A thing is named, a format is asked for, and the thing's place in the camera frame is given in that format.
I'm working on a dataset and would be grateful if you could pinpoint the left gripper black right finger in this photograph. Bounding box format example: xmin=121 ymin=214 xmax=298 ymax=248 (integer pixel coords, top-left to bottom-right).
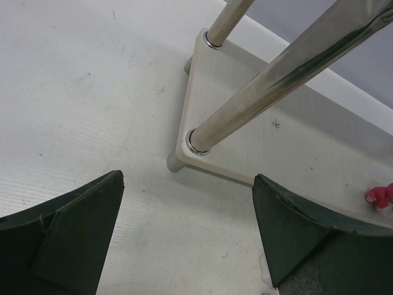
xmin=252 ymin=175 xmax=392 ymax=294

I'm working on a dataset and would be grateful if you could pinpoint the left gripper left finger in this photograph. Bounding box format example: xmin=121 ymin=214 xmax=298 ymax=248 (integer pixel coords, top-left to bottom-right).
xmin=1 ymin=170 xmax=124 ymax=294

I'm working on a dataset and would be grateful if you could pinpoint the red white strawberry toy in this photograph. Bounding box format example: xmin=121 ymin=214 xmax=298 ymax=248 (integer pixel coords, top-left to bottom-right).
xmin=365 ymin=183 xmax=392 ymax=213

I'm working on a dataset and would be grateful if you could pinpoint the wooden two-tier shelf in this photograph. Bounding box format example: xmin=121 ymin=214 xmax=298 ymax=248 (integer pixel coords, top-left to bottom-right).
xmin=166 ymin=1 xmax=392 ymax=228

